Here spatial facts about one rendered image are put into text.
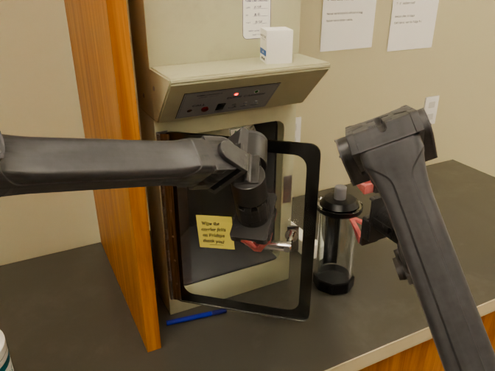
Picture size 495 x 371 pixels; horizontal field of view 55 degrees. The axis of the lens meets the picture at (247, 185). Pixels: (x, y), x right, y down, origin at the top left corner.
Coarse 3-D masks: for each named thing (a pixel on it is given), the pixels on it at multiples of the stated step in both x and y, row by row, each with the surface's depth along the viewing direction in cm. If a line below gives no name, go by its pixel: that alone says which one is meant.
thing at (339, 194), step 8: (336, 192) 110; (344, 192) 110; (320, 200) 112; (328, 200) 110; (336, 200) 110; (344, 200) 110; (352, 200) 110; (328, 208) 109; (336, 208) 108; (344, 208) 108; (352, 208) 108
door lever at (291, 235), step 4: (288, 232) 92; (292, 232) 92; (296, 232) 92; (288, 236) 91; (292, 236) 91; (296, 236) 92; (272, 240) 90; (288, 240) 90; (292, 240) 90; (256, 244) 89; (268, 244) 89; (272, 244) 89; (276, 244) 88; (280, 244) 88; (284, 244) 88; (288, 244) 88; (264, 248) 89; (268, 248) 89; (272, 248) 89; (276, 248) 89; (280, 248) 88; (284, 248) 88; (288, 248) 88
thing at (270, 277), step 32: (288, 160) 86; (192, 192) 94; (224, 192) 92; (288, 192) 89; (192, 224) 97; (288, 224) 92; (192, 256) 101; (224, 256) 99; (256, 256) 97; (288, 256) 95; (192, 288) 104; (224, 288) 102; (256, 288) 100; (288, 288) 98
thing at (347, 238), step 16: (320, 208) 110; (320, 224) 112; (336, 224) 109; (320, 240) 114; (336, 240) 111; (352, 240) 112; (320, 256) 115; (336, 256) 113; (352, 256) 114; (320, 272) 117; (336, 272) 114; (352, 272) 118
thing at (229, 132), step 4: (252, 124) 107; (228, 128) 102; (232, 128) 102; (236, 128) 103; (248, 128) 105; (252, 128) 106; (200, 132) 102; (204, 132) 102; (208, 132) 102; (212, 132) 102; (216, 132) 102; (220, 132) 102; (224, 132) 102; (228, 132) 102; (232, 132) 102
